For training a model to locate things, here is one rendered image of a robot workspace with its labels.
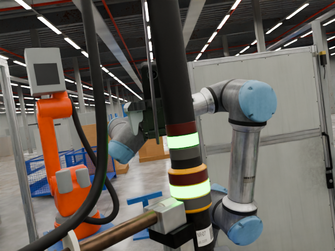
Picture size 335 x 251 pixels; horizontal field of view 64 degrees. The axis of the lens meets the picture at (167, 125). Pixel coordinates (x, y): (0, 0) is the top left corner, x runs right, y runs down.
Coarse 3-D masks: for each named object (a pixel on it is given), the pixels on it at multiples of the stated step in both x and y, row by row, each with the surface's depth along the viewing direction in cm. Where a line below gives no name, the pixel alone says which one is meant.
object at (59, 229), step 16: (80, 0) 22; (96, 48) 23; (96, 64) 22; (96, 80) 22; (96, 96) 23; (96, 112) 23; (96, 128) 23; (96, 160) 23; (96, 176) 22; (96, 192) 22; (80, 208) 21; (64, 224) 20; (48, 240) 19; (64, 240) 21
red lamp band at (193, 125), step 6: (168, 126) 28; (174, 126) 28; (180, 126) 28; (186, 126) 28; (192, 126) 28; (168, 132) 28; (174, 132) 28; (180, 132) 28; (186, 132) 28; (192, 132) 28
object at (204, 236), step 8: (208, 208) 29; (192, 216) 28; (200, 216) 28; (208, 216) 29; (200, 224) 28; (208, 224) 29; (200, 232) 28; (208, 232) 28; (200, 240) 28; (208, 240) 28; (200, 248) 28; (208, 248) 28
